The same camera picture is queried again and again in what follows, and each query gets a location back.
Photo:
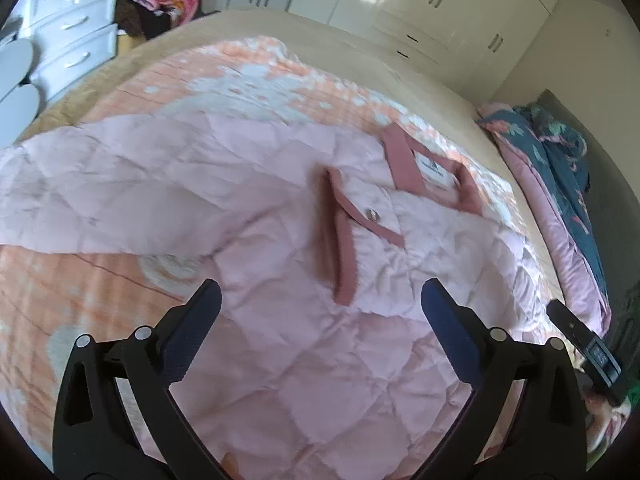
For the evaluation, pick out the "bed with beige sheet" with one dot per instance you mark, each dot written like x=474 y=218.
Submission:
x=350 y=50

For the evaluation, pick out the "white round stool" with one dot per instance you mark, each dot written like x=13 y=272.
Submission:
x=15 y=112
x=12 y=67

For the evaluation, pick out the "orange bear print blanket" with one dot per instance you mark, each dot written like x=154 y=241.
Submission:
x=50 y=285

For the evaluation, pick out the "pink quilted jacket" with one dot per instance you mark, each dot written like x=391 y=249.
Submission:
x=300 y=360

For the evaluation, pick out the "teal floral pink duvet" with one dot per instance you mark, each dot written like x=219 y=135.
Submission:
x=560 y=160

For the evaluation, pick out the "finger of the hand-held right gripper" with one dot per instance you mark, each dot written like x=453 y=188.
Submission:
x=565 y=317

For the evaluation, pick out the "dark brown clothes pile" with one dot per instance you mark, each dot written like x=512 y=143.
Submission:
x=137 y=20

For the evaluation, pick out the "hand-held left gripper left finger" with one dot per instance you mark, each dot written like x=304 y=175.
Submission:
x=197 y=320

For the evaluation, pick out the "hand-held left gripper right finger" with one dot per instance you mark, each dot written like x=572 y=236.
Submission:
x=450 y=325

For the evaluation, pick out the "grey headboard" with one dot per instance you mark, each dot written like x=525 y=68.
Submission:
x=600 y=120

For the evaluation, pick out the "white drawer dresser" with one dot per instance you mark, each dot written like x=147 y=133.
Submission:
x=75 y=25

